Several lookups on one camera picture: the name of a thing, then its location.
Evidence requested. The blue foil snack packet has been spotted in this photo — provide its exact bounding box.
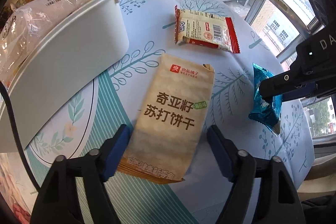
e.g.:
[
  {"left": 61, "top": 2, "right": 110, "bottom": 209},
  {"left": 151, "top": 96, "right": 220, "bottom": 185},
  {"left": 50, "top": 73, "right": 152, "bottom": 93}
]
[{"left": 248, "top": 63, "right": 282, "bottom": 135}]

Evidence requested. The beige soda cracker pack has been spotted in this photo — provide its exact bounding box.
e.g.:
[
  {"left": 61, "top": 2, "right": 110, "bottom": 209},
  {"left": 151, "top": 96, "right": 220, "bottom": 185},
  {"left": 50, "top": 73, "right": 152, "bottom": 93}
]
[{"left": 117, "top": 53, "right": 215, "bottom": 184}]

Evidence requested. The large clear printed cake pack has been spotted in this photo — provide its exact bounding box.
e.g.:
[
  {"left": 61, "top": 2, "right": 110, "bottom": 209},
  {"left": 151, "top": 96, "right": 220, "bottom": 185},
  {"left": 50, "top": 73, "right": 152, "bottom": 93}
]
[{"left": 1, "top": 0, "right": 91, "bottom": 88}]

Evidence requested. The beige red edged snack packet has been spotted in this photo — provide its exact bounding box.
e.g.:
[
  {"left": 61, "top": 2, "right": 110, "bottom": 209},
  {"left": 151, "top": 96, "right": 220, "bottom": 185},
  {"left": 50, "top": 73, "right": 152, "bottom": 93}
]
[{"left": 174, "top": 7, "right": 240, "bottom": 54}]

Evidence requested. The white plastic storage bin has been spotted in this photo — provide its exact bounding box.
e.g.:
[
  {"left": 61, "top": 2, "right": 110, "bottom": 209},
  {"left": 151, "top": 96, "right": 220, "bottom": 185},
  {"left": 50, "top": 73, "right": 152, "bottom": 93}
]
[{"left": 8, "top": 0, "right": 129, "bottom": 147}]

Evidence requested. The black cable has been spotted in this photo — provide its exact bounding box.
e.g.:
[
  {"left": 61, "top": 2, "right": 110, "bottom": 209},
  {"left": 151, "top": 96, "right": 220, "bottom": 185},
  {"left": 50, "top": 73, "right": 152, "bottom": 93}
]
[{"left": 0, "top": 80, "right": 40, "bottom": 195}]

